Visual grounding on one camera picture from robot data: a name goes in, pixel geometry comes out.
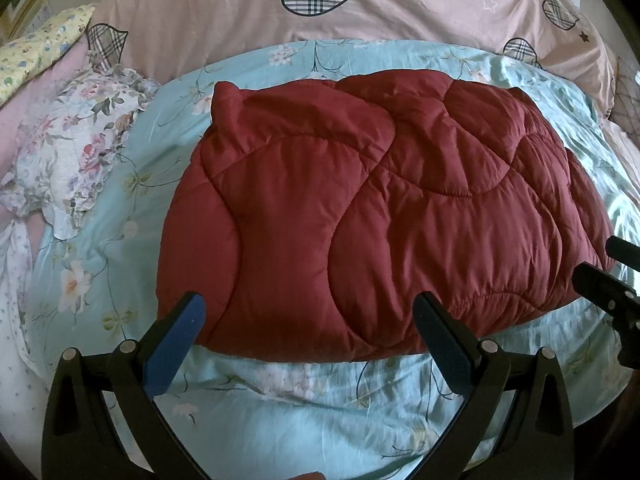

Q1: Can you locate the white floral ruffled pillow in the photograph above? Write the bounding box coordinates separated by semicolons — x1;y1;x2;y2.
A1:
1;65;160;240

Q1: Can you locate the yellow floral pillow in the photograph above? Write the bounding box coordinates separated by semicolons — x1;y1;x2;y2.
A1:
0;4;96;105

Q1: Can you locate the pink duvet with plaid hearts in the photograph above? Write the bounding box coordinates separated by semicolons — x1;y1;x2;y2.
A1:
88;0;616;114

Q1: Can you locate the red quilted puffer coat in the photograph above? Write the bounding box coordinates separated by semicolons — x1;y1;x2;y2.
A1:
156;70;613;362

